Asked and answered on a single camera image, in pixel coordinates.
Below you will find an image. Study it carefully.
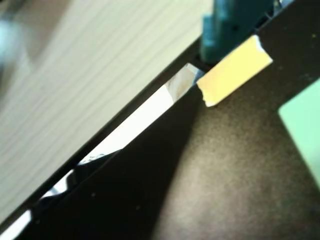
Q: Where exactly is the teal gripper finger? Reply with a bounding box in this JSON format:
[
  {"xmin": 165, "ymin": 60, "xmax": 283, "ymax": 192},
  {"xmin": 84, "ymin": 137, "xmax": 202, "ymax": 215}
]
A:
[{"xmin": 199, "ymin": 0, "xmax": 275, "ymax": 63}]

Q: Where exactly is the light green arch block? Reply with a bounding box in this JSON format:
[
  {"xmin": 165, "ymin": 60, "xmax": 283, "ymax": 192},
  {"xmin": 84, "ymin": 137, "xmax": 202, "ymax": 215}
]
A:
[{"xmin": 277, "ymin": 77, "xmax": 320, "ymax": 186}]

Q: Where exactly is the yellow masking tape piece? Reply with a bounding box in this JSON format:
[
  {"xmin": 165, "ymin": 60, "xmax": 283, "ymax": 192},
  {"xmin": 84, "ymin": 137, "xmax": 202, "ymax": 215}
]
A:
[{"xmin": 196, "ymin": 34, "xmax": 274, "ymax": 108}]

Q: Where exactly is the black table frame bar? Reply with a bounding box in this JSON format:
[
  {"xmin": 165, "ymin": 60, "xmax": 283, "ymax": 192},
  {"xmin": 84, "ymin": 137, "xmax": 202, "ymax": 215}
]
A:
[{"xmin": 0, "ymin": 34, "xmax": 205, "ymax": 235}]

